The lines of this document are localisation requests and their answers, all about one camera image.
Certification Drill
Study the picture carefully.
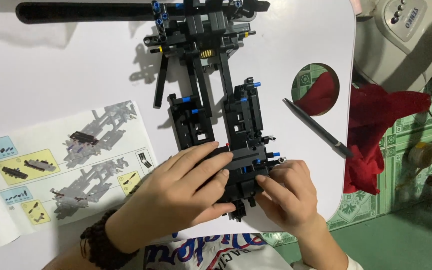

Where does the person's right hand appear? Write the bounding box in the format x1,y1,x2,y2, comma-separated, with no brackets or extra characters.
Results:
255,159,328,239

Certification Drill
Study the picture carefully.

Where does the white printed shirt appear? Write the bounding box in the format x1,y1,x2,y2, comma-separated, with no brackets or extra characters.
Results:
144,232,364,270

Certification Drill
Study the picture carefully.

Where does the black bead bracelet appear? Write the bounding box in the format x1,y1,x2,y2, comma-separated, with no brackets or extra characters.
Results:
80,209,140,270

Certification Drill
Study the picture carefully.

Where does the black brick chassis model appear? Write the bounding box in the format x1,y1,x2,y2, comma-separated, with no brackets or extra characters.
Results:
143,0,287,223

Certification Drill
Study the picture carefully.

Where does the beige tape roll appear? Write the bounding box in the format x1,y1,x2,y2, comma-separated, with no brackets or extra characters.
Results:
407,141,432,169

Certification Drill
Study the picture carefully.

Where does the person's left hand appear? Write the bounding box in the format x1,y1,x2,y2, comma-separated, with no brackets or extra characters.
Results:
105,142,237,254

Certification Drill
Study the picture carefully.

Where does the building instruction booklet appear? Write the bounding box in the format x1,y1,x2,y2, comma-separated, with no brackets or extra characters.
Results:
0,100,159,251

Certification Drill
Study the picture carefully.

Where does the long black flat bar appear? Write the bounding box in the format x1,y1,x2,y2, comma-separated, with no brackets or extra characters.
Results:
15,1,271,25

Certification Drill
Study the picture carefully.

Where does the white electric fan base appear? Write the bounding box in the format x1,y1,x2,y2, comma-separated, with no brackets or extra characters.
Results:
352,0,432,93

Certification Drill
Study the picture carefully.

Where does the red cloth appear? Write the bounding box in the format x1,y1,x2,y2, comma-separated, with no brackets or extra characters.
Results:
293,71,432,196

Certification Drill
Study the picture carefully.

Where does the black long brick beam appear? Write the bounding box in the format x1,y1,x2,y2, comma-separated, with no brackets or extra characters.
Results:
153,53,170,108

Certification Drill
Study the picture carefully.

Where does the grey pen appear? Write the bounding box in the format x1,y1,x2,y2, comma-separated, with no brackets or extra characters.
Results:
283,98,354,158

